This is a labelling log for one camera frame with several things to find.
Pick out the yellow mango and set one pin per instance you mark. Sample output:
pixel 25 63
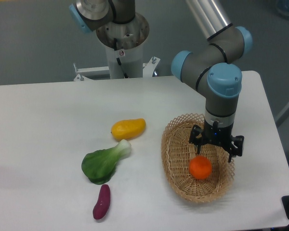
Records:
pixel 128 129

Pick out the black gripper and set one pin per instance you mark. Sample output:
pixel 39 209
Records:
pixel 217 136

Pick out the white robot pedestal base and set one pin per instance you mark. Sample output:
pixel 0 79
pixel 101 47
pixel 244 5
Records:
pixel 121 63

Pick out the woven wicker basket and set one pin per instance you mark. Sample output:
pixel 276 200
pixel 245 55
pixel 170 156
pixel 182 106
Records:
pixel 176 153

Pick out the purple sweet potato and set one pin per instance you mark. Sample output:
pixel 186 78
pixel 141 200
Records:
pixel 103 203

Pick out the orange fruit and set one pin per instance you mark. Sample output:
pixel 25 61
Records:
pixel 200 167

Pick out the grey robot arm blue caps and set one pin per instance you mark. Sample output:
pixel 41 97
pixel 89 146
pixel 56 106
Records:
pixel 212 73

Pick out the green bok choy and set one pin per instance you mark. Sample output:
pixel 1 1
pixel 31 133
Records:
pixel 100 165

